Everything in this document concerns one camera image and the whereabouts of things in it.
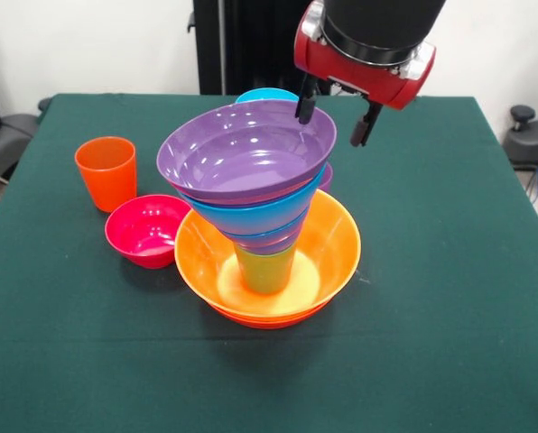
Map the yellow bowl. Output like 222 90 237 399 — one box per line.
174 188 363 319

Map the pink bowl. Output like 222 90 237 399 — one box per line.
104 194 193 271

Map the large sky blue bowl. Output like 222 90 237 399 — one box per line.
178 173 329 238

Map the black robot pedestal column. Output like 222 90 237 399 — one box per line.
187 0 345 97

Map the dark green table cloth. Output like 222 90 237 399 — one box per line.
0 93 538 433

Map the orange cup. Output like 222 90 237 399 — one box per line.
73 136 139 214

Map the black pedestal leg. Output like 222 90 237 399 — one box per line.
0 97 53 181
503 105 538 202

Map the purple bowl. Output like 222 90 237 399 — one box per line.
155 98 339 205

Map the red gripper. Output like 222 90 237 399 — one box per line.
293 0 437 148

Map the green cup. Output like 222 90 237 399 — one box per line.
236 245 297 295

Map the orange bowl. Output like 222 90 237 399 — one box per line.
205 297 331 330

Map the dark blue bowl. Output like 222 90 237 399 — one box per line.
223 205 311 256

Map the purple cup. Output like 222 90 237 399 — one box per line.
318 162 334 193

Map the small light blue bowl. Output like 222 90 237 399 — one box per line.
235 88 301 106

